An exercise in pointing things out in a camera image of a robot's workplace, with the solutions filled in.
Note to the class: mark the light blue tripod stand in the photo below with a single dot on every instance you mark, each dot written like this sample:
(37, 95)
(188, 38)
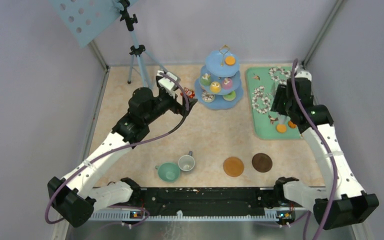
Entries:
(136, 50)

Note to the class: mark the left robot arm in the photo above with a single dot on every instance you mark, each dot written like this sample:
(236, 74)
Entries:
(75, 196)

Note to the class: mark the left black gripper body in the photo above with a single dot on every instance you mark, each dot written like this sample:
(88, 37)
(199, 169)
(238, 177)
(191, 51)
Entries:
(164, 102)

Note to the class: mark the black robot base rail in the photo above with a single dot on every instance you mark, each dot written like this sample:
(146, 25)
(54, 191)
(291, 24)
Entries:
(213, 204)

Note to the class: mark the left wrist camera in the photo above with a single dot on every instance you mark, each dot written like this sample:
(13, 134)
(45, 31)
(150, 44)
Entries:
(163, 79)

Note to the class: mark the pink dome cake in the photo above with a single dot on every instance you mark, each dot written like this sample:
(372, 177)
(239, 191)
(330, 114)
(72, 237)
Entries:
(227, 83)

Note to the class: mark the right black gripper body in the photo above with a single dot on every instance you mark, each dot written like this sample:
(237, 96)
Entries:
(282, 104)

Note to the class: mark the green teacup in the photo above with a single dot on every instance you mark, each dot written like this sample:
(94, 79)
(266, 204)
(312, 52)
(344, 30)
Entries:
(168, 172)

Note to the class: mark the small brown cookie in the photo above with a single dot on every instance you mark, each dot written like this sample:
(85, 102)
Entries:
(291, 124)

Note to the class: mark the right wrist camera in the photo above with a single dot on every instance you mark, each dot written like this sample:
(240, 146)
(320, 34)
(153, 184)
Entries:
(302, 73)

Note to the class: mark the blue three-tier cake stand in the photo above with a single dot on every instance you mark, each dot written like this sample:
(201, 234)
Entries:
(214, 65)

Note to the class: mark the orange saucer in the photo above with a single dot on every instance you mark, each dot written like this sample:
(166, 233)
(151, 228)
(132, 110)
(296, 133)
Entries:
(233, 166)

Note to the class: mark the green floral serving tray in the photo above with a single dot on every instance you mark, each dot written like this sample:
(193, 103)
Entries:
(261, 85)

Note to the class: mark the white grey teacup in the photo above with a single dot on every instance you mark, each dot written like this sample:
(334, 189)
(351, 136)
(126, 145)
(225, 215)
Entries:
(186, 163)

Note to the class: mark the round orange biscuit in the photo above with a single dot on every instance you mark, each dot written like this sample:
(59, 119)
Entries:
(230, 60)
(281, 128)

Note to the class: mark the blue perforated board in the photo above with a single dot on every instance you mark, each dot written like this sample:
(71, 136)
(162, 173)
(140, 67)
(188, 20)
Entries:
(87, 19)

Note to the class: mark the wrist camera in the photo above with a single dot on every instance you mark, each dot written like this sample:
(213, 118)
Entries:
(302, 73)
(163, 79)

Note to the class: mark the red owl toy block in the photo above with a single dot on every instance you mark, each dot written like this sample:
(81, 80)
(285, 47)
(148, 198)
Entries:
(190, 93)

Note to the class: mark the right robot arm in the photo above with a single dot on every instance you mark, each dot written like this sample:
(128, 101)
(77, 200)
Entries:
(344, 202)

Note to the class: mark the green dome cake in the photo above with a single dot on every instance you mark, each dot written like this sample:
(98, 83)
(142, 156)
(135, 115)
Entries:
(205, 79)

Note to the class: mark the white chocolate drizzle donut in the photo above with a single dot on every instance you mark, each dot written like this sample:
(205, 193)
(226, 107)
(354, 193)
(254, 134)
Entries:
(207, 97)

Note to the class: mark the dark brown saucer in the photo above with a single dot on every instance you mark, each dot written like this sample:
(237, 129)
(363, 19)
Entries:
(262, 163)

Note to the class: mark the green glazed donut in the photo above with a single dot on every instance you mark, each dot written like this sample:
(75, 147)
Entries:
(230, 96)

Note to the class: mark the yellow dome cake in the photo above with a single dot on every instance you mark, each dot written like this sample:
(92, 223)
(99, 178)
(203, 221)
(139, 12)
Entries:
(215, 87)

